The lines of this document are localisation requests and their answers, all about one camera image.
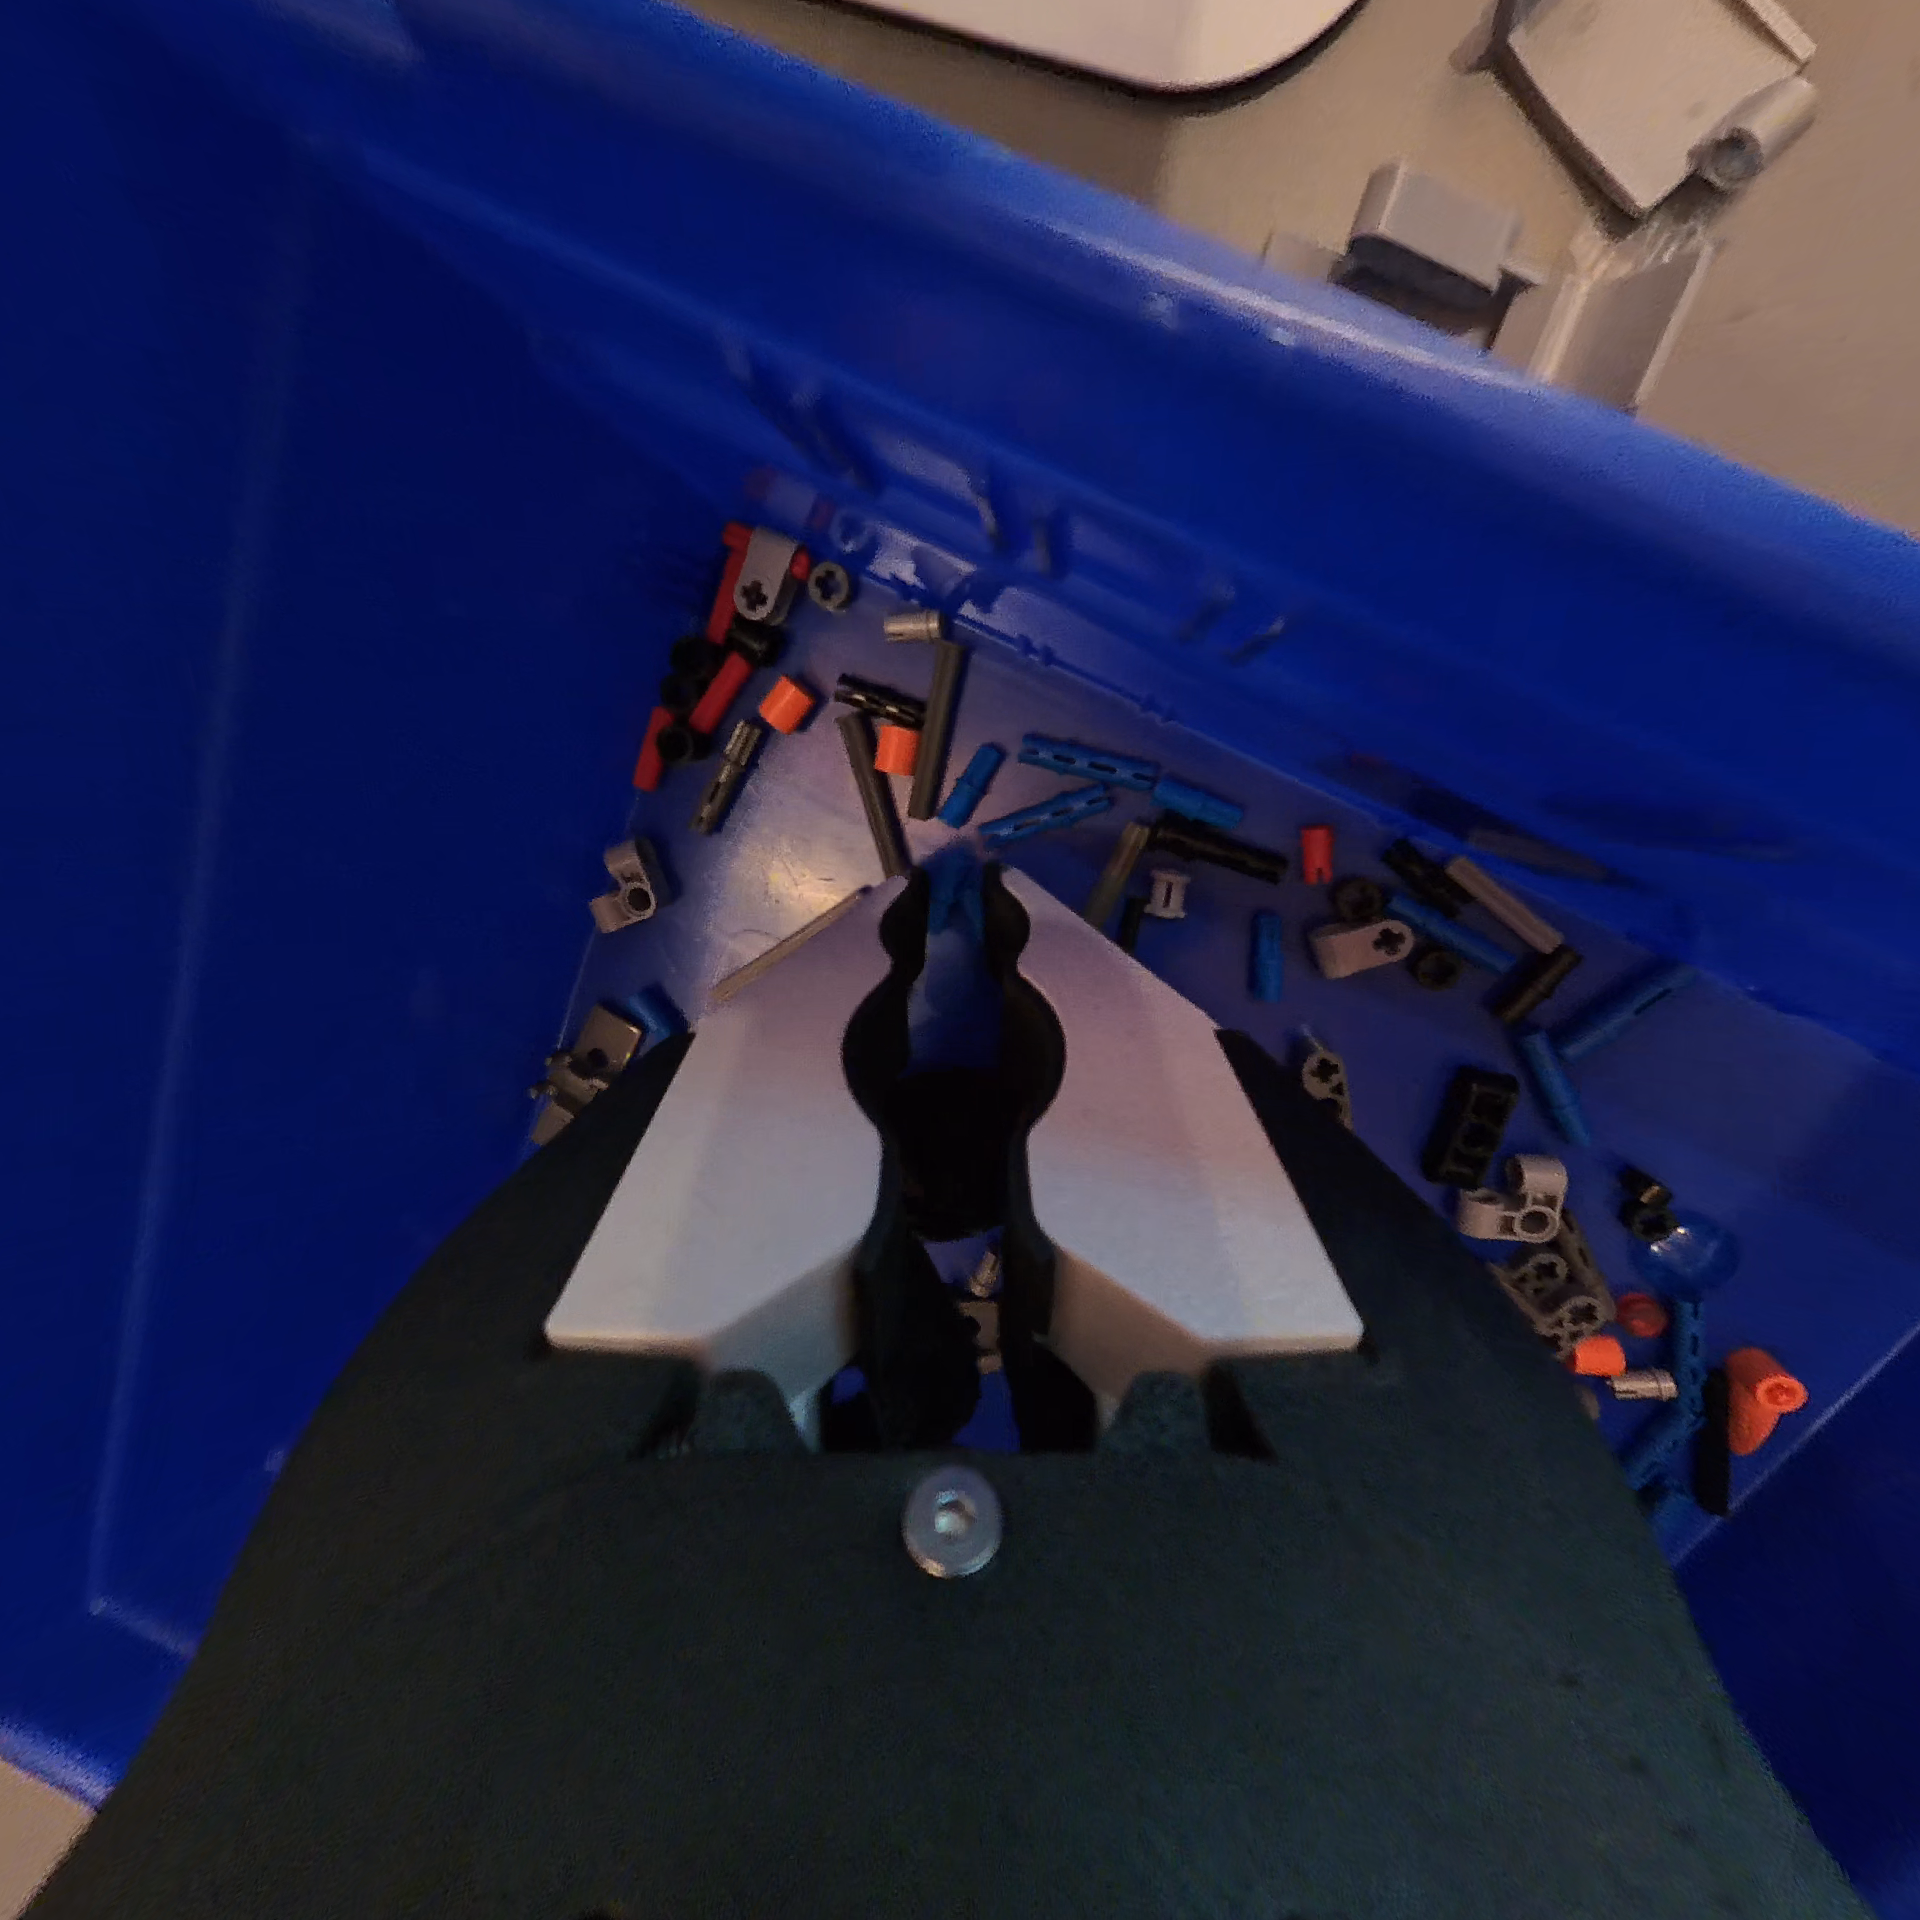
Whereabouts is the grey curved panel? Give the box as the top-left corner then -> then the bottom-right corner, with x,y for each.
1464,0 -> 1819,213
1268,166 -> 1547,341

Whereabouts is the dark grey axle pin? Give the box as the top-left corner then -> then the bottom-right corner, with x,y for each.
691,718 -> 763,837

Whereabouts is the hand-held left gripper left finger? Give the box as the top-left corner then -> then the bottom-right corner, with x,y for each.
542,870 -> 932,1451

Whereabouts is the grey track link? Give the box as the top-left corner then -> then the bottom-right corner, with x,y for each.
530,1003 -> 650,1148

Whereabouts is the wooden book stand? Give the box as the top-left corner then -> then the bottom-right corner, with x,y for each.
841,0 -> 1368,99

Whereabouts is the light grey connector piece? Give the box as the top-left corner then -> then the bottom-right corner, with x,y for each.
589,837 -> 673,934

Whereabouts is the blue transparent paddle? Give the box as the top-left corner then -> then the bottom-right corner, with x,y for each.
1647,1217 -> 1751,1351

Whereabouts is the black frame connector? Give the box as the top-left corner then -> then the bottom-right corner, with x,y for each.
1420,1067 -> 1522,1188

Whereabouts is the black long axle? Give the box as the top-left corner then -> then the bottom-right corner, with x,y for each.
1084,819 -> 1153,932

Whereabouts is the dark grey long axle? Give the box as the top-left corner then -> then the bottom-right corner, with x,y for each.
836,713 -> 915,878
906,644 -> 974,819

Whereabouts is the blue plastic parts bin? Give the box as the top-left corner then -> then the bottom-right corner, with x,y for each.
0,0 -> 1920,1920

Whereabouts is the blue long pin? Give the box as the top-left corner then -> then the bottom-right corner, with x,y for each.
1518,1028 -> 1595,1148
1561,964 -> 1699,1058

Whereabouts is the clear plastic scrap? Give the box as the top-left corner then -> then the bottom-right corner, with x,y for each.
1533,224 -> 1718,413

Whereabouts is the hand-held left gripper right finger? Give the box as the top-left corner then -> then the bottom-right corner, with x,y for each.
983,870 -> 1368,1446

